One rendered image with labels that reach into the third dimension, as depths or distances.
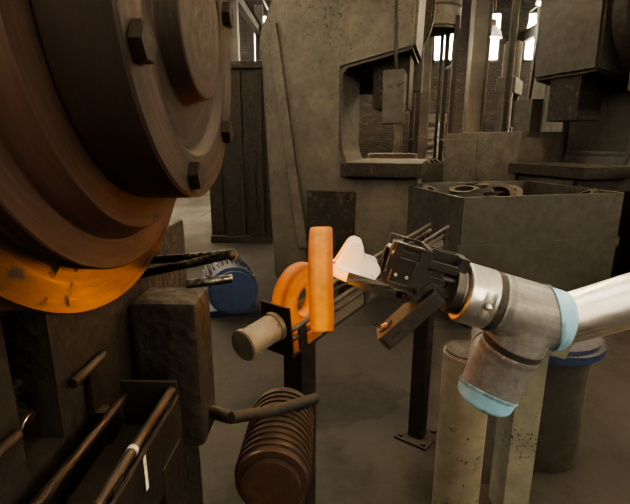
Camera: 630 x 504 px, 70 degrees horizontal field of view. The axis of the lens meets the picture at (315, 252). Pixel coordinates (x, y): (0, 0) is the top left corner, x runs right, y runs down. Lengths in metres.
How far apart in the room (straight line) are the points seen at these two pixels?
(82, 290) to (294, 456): 0.51
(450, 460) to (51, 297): 1.09
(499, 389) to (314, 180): 2.52
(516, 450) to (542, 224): 1.60
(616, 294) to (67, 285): 0.76
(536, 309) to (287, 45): 2.74
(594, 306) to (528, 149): 3.46
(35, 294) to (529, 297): 0.58
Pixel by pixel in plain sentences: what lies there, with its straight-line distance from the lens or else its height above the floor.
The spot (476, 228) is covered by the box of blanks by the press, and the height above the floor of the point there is 0.58.
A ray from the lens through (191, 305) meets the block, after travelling 0.67.
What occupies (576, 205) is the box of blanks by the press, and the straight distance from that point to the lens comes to 2.86.
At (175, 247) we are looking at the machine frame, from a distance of 0.89.
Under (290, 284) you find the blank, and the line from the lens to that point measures 0.86.
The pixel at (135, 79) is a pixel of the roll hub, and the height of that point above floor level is 1.06.
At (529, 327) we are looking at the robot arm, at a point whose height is 0.77.
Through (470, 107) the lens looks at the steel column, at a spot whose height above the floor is 1.63.
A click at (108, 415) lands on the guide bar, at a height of 0.70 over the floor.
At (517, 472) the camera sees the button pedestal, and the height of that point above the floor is 0.17.
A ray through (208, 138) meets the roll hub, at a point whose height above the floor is 1.03.
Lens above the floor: 1.02
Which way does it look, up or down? 14 degrees down
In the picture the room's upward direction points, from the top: straight up
